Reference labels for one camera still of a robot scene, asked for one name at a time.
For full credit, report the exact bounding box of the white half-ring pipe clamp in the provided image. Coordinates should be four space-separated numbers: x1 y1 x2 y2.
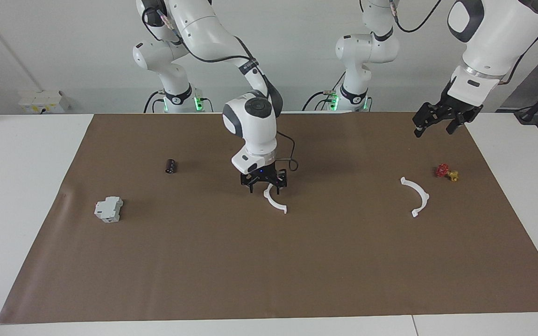
263 183 287 214
400 177 430 218

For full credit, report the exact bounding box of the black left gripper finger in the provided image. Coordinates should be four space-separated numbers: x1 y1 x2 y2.
446 114 467 136
414 117 433 138

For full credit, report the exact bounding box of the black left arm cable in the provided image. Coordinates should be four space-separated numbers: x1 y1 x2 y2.
389 0 538 85

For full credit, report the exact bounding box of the brown paper table mat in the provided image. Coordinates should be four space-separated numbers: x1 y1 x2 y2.
0 111 538 325

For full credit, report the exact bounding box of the white circuit breaker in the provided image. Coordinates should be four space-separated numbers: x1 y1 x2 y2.
94 196 124 223

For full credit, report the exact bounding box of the black left base cable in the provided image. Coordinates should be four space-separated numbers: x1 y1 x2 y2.
303 91 333 112

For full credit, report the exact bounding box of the white wall socket box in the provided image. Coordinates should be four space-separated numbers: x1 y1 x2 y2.
18 90 71 113

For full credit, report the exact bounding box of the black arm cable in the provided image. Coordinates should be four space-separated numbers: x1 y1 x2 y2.
389 0 538 85
142 7 298 172

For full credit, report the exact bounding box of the black right base cable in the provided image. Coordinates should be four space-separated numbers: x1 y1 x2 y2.
144 90 163 113

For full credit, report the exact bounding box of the black base cable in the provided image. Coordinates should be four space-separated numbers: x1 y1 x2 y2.
303 91 333 112
144 90 163 113

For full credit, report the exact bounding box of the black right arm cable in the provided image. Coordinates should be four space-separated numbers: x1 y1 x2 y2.
142 7 298 172

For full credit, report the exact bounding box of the red-handled brass valve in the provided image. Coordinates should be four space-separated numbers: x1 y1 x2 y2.
435 163 460 182

